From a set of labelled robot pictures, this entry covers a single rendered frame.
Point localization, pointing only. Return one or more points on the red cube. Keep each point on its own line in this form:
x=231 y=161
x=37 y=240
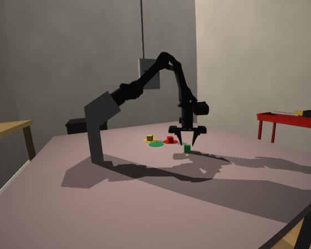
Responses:
x=170 y=139

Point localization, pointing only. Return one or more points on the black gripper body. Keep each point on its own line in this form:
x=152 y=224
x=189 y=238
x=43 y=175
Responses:
x=187 y=125

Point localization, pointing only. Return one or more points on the green circle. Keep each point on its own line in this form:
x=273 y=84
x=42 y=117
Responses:
x=156 y=144

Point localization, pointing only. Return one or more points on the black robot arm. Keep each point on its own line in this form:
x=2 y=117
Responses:
x=135 y=88

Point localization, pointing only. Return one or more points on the green cube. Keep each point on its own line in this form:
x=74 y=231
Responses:
x=186 y=148

